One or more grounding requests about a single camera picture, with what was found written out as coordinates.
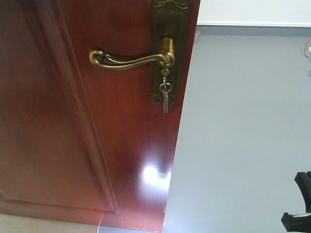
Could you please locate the brown wooden door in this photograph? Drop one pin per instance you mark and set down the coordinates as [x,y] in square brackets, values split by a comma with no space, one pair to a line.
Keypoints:
[79,143]

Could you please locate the brass door lever handle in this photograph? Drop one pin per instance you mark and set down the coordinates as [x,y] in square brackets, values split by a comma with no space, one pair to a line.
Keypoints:
[164,57]

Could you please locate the plywood base platform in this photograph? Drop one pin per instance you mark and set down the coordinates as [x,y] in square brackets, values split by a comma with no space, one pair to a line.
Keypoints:
[19,224]

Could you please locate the white power strip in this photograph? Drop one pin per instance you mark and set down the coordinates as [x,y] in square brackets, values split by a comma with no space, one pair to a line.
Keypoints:
[309,52]

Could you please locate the hanging silver keys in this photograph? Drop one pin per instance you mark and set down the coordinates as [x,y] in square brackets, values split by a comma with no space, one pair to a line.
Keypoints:
[165,89]

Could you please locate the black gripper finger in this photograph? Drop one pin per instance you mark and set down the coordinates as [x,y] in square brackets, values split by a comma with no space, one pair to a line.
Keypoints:
[303,180]
[297,223]

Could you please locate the brass door lock plate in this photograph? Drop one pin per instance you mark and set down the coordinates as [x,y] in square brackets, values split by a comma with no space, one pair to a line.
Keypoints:
[170,18]

